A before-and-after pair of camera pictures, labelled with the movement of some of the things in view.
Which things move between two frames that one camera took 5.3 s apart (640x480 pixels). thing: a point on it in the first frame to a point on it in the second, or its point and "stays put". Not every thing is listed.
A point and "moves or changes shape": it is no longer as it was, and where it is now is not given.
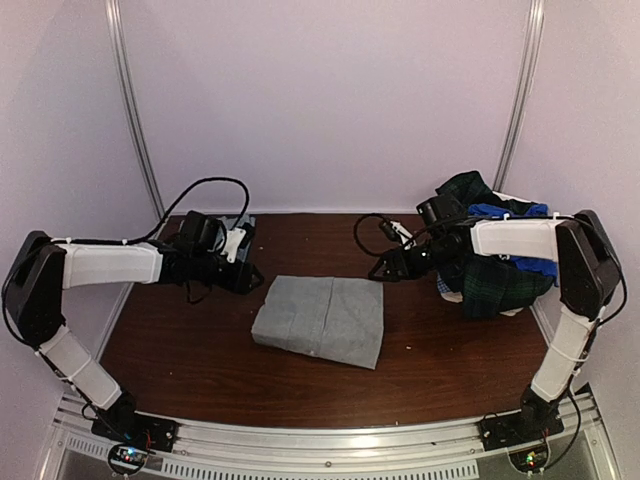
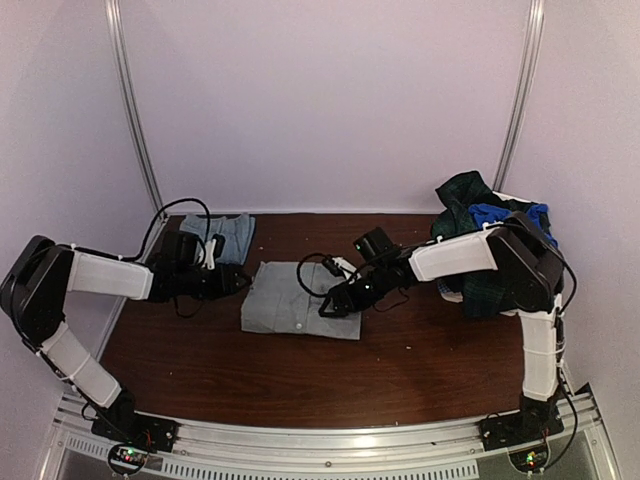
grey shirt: [337, 318] moves or changes shape
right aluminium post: [535, 30] stays put
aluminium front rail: [333, 448] stays put
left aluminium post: [119, 42] stays put
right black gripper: [392, 274] to [341, 297]
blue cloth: [546, 266] stays put
